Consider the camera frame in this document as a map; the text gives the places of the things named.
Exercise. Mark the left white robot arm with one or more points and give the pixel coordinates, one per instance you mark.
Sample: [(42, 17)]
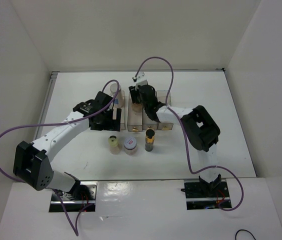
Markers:
[(32, 161)]

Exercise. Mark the black-cap gold-band pepper bottle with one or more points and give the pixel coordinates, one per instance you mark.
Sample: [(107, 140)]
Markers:
[(149, 139)]

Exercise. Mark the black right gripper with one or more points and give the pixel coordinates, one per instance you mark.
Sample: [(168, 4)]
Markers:
[(134, 92)]

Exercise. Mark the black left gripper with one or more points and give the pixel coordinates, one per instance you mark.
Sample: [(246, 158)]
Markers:
[(111, 125)]

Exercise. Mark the yellow-lid spice jar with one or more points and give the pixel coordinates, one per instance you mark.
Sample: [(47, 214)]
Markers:
[(114, 145)]

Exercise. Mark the tall silver-lid blue-label spice jar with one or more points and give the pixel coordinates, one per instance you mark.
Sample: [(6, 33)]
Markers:
[(116, 90)]

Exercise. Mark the clear bin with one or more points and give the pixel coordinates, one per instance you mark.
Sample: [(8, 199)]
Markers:
[(164, 125), (122, 123), (147, 123), (134, 120)]

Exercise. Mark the white-lid red-label spice jar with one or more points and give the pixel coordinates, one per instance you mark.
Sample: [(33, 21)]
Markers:
[(130, 145)]

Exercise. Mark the pink-lid spice jar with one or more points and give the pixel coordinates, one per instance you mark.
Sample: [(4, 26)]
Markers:
[(136, 107)]

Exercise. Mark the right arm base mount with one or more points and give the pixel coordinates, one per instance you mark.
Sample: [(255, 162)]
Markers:
[(196, 199)]

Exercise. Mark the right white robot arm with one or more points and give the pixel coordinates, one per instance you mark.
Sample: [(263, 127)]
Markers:
[(199, 130)]

